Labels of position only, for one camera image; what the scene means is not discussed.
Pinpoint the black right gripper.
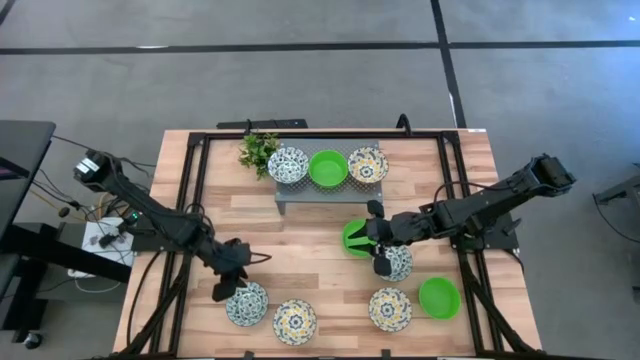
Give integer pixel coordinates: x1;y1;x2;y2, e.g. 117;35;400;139
349;199;441;279

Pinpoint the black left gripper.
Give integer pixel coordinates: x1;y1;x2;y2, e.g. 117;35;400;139
207;238;254;303

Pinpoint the green plastic bowl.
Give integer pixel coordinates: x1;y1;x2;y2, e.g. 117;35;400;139
341;218;377;259
418;276;463;321
307;149;350;189

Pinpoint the teal floral patterned bowl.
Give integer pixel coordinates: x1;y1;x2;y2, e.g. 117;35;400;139
374;243;415;283
267;146;310;185
225;280;270;328

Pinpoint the yellow floral patterned bowl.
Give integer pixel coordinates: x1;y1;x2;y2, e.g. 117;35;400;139
346;145;390;185
368;286;414;333
272;298;318;347

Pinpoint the grey perforated metal shelf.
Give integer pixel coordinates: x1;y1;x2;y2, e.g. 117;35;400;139
273;138;385;216

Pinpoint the white power strip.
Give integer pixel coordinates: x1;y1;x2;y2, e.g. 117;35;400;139
67;216;137;281

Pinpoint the small green potted plant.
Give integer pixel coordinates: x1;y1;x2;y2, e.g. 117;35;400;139
237;130;281;181

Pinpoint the black power strip bar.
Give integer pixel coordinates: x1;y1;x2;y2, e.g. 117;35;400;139
216;118;310;131

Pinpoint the black desk top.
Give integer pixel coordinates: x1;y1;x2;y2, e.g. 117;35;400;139
0;119;57;241

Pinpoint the black aluminium table frame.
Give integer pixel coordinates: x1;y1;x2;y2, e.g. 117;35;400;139
112;128;544;360

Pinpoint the black desk leg frame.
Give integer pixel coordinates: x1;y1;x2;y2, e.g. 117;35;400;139
0;223;132;346

